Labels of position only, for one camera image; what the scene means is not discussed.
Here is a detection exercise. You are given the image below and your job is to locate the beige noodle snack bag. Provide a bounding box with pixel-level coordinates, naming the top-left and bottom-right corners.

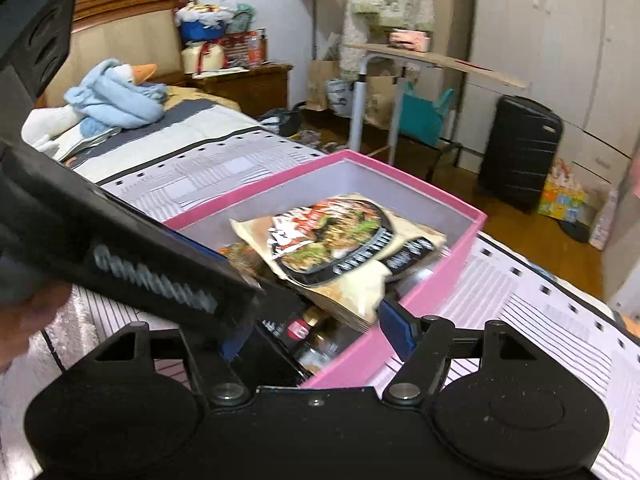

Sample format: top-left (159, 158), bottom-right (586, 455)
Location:
top-left (231, 193), bottom-right (447, 333)

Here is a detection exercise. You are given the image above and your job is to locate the white rolling side table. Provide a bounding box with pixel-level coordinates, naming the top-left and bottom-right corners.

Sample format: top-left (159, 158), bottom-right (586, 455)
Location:
top-left (345, 44), bottom-right (528, 165)

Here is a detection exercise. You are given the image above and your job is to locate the brown wooden nightstand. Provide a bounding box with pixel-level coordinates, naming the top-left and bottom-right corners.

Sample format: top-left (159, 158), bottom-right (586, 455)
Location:
top-left (191, 63), bottom-right (293, 118)

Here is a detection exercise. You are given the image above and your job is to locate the goose plush toy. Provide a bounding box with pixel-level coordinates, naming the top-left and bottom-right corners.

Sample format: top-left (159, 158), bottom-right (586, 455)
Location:
top-left (22, 58), bottom-right (168, 162)

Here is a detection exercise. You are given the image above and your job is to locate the white wardrobe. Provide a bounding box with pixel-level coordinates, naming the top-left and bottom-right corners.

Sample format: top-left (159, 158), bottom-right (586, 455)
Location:
top-left (456, 0), bottom-right (639, 186)

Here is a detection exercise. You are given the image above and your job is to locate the person's left hand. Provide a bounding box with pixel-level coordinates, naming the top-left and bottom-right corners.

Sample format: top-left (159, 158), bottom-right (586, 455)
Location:
top-left (0, 281), bottom-right (72, 374)

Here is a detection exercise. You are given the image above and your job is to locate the black suitcase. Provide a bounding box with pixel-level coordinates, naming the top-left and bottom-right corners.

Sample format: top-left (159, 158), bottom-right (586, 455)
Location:
top-left (477, 96), bottom-right (563, 212)

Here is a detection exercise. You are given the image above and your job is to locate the white knitted cardigan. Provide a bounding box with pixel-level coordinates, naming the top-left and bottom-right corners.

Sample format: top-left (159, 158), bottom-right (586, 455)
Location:
top-left (340, 0), bottom-right (435, 81)

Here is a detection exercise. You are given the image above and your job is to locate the pink cardboard box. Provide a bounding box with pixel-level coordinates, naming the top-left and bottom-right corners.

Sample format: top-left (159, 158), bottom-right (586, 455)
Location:
top-left (166, 151), bottom-right (485, 389)

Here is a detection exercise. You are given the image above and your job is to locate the teal shopping bag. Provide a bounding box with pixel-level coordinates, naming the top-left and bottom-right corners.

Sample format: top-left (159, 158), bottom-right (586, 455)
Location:
top-left (399, 81), bottom-right (454, 148)

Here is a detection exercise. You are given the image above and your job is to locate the wooden bed headboard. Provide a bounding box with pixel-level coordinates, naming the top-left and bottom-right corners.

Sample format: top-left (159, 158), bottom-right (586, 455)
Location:
top-left (37, 0), bottom-right (190, 107)

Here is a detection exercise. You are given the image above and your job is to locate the brown paper bag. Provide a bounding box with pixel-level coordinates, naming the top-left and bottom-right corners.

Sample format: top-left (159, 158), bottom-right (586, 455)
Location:
top-left (306, 60), bottom-right (341, 112)

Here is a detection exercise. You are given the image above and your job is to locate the black soda cracker box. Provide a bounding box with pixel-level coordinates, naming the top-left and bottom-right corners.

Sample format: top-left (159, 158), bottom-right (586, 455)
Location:
top-left (262, 304), bottom-right (362, 387)

